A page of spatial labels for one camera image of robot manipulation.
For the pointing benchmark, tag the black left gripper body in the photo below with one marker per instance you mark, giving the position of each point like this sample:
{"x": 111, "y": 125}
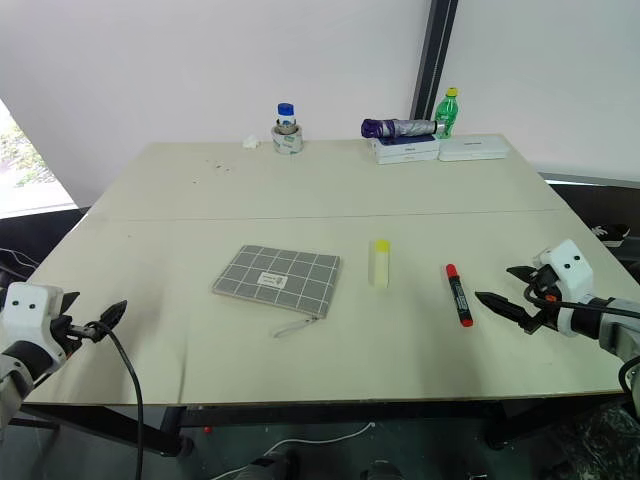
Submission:
{"x": 75, "y": 332}

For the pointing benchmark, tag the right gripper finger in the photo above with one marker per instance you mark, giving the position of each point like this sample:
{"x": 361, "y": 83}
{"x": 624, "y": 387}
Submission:
{"x": 502, "y": 305}
{"x": 521, "y": 272}

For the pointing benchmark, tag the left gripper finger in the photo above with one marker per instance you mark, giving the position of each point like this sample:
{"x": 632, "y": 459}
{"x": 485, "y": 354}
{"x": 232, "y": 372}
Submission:
{"x": 112, "y": 315}
{"x": 69, "y": 301}

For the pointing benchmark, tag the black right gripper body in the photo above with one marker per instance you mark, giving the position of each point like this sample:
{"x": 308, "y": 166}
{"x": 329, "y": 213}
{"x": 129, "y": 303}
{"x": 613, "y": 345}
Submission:
{"x": 545, "y": 292}

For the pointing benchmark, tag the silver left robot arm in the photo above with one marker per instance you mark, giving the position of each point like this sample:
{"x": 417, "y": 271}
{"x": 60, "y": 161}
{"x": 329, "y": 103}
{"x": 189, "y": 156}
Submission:
{"x": 15, "y": 370}

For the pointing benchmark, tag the grey checked fabric pouch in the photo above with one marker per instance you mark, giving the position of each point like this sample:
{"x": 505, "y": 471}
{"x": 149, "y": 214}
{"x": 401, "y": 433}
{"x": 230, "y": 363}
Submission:
{"x": 277, "y": 280}

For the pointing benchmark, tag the red and black marker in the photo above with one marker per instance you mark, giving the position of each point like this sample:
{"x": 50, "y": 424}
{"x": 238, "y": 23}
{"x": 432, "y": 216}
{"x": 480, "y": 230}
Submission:
{"x": 459, "y": 296}

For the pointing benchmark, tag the black and white shoe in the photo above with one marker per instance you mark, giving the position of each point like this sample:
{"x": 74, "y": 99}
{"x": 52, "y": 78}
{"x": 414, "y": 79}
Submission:
{"x": 612, "y": 235}

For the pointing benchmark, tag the pale yellow-capped glue stick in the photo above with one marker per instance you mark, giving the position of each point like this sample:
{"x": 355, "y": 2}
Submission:
{"x": 379, "y": 265}

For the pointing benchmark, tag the black plastic bag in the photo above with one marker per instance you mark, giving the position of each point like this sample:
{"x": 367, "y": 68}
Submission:
{"x": 602, "y": 440}

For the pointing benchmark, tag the white cardboard box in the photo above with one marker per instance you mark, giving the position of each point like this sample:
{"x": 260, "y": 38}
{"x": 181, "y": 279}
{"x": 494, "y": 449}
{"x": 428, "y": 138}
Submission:
{"x": 407, "y": 150}

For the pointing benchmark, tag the green plastic bottle yellow cap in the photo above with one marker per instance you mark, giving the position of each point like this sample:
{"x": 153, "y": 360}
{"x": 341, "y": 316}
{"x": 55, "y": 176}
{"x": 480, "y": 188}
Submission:
{"x": 447, "y": 115}

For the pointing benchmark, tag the purple folded umbrella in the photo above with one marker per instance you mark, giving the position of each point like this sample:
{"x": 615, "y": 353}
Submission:
{"x": 397, "y": 128}

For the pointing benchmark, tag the dark rounded shape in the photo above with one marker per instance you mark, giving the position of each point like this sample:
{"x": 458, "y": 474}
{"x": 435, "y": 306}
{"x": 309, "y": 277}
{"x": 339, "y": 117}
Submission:
{"x": 382, "y": 470}

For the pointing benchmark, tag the crumpled white paper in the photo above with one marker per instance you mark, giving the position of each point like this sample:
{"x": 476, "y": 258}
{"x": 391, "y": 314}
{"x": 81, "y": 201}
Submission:
{"x": 251, "y": 142}

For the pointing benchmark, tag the white tape roll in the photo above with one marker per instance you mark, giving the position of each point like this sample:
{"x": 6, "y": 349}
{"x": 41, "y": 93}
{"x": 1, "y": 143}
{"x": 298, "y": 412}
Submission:
{"x": 287, "y": 140}

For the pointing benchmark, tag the blue-capped white bottle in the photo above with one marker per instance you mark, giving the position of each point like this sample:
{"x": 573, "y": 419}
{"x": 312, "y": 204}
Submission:
{"x": 285, "y": 116}

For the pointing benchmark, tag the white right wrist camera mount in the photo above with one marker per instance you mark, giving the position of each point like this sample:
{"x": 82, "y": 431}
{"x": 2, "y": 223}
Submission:
{"x": 567, "y": 270}

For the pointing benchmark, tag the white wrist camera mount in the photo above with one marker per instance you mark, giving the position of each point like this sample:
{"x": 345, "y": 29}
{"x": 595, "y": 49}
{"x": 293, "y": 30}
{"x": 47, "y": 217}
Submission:
{"x": 567, "y": 270}
{"x": 30, "y": 312}

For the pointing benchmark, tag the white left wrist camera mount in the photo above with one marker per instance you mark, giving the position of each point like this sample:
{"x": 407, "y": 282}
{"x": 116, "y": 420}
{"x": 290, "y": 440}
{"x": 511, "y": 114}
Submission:
{"x": 30, "y": 312}

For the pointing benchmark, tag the black table frame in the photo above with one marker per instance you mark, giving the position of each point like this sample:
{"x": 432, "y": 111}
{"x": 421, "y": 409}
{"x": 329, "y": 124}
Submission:
{"x": 325, "y": 412}

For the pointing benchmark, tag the black window post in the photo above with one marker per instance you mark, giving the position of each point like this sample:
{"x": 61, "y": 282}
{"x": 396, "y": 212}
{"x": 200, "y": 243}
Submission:
{"x": 432, "y": 60}

